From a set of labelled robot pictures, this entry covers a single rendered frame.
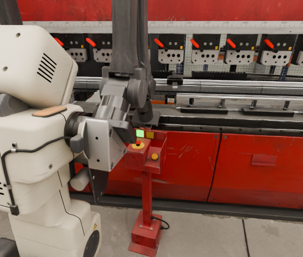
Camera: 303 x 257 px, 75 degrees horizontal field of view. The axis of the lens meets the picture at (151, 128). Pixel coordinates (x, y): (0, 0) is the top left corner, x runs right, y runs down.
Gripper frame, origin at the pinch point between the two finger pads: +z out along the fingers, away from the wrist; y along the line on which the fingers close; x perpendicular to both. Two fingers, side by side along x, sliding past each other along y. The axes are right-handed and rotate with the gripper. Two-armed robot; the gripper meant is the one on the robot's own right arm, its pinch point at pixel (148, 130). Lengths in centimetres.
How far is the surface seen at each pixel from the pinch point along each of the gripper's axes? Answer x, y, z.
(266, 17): -74, -48, -10
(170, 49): -60, 1, 1
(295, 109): -56, -79, 39
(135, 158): 0.3, 11.3, 28.8
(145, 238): 31, 5, 85
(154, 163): -0.3, 1.3, 32.9
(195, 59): -59, -14, 7
